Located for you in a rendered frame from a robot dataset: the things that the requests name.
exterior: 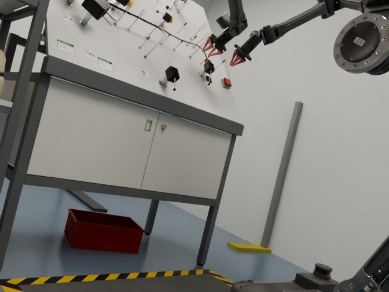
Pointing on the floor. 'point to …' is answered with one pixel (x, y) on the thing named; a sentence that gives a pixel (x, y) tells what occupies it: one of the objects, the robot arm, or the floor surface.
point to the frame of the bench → (38, 101)
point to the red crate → (102, 232)
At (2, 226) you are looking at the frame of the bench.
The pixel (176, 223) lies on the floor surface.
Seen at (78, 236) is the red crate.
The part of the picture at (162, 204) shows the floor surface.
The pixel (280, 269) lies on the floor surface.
